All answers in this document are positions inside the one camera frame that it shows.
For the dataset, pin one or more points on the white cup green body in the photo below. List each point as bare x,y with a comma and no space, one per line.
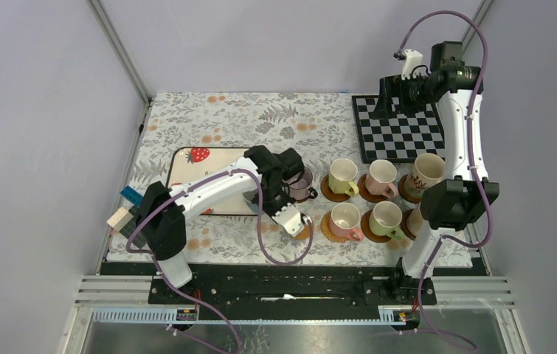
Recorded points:
385,222

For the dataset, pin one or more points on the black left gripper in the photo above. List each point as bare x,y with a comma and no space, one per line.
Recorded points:
287,199

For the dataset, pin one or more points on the white cup pink front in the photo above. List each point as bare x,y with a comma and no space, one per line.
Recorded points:
380,179

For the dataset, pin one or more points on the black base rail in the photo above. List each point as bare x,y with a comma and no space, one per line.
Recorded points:
275,292

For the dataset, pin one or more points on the woven rattan coaster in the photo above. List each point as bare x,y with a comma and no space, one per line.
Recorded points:
325,226

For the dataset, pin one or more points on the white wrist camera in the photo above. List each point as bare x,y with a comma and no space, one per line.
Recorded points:
411,60
291,219

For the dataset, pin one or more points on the wooden block pieces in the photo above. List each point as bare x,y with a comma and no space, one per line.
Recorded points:
119,219

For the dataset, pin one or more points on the large cream cup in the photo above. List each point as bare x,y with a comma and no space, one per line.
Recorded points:
427,171

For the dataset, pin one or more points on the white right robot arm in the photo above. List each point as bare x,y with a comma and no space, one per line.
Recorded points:
465,192

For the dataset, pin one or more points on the floral tablecloth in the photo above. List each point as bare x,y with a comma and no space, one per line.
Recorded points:
320,127

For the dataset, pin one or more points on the white cup pink handle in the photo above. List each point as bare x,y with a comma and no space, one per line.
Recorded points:
344,222

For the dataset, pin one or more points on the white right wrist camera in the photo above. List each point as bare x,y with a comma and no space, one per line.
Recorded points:
411,60

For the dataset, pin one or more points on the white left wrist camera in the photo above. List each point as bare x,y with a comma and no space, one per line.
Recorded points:
291,219

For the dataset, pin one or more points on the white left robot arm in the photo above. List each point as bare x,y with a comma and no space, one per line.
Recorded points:
258,176

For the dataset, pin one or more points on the cream tray with black rim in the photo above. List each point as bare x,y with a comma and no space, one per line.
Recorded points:
190,163

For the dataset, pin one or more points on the brown ridged wooden coaster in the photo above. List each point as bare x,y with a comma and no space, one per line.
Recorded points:
366,230

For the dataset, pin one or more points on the purple cup dark handle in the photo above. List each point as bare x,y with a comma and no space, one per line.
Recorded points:
301,188

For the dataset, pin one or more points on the black white chessboard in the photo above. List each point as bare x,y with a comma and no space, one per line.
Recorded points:
399,138

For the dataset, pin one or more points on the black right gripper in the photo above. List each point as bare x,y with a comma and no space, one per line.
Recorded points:
391,87

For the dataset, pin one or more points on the blue block puzzle box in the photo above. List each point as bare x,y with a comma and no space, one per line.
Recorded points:
135,199

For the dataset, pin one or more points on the white cup blue handle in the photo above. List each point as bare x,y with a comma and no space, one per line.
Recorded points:
252,199

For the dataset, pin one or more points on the lilac cup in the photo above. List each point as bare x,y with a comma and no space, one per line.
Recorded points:
414,222

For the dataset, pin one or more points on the white cup yellow handle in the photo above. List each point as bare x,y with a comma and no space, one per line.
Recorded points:
341,179

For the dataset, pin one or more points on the light bamboo coaster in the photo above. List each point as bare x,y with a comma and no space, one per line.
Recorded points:
305,233

